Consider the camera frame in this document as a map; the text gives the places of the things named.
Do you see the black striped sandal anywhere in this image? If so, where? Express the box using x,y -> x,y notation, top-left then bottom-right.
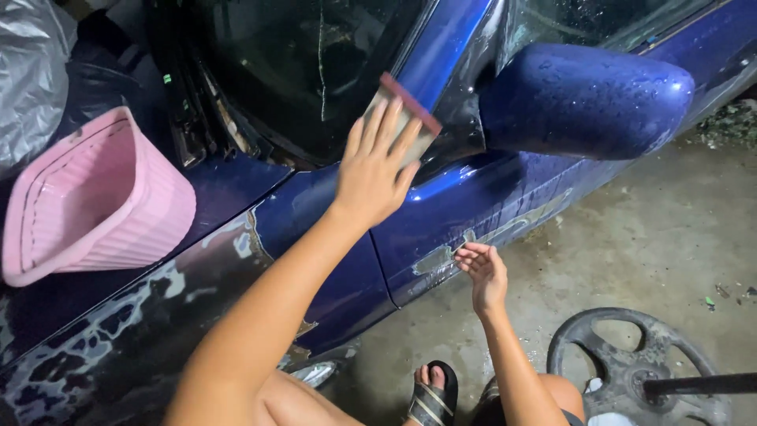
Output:
406,360 -> 460,426

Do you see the person's right hand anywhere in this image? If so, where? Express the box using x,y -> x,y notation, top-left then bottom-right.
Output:
454,241 -> 509,318

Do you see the scraper with red edge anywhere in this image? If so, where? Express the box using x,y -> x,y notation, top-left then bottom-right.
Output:
362,72 -> 443,169

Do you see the black rod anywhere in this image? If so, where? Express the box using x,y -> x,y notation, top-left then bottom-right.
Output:
643,372 -> 757,398

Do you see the white cloth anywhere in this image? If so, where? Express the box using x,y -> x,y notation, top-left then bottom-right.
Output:
582,377 -> 638,426

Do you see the black plastic bag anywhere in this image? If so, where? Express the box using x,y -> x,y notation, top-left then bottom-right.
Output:
64,9 -> 151,122

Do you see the blue car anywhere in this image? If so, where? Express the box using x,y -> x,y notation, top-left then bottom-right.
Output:
0,0 -> 757,426

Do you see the person's left hand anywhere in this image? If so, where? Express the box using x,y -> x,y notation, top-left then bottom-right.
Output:
329,97 -> 423,228

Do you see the grey steering wheel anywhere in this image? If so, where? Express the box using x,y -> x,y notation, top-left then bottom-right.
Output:
546,307 -> 733,426

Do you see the grey plastic sheet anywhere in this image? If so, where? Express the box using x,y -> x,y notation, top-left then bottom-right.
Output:
0,0 -> 79,178

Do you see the pink ribbed plastic basket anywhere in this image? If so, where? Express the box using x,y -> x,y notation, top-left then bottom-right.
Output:
1,106 -> 197,288

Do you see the blue car side mirror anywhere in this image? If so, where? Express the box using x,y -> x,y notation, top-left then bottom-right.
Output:
478,43 -> 695,162

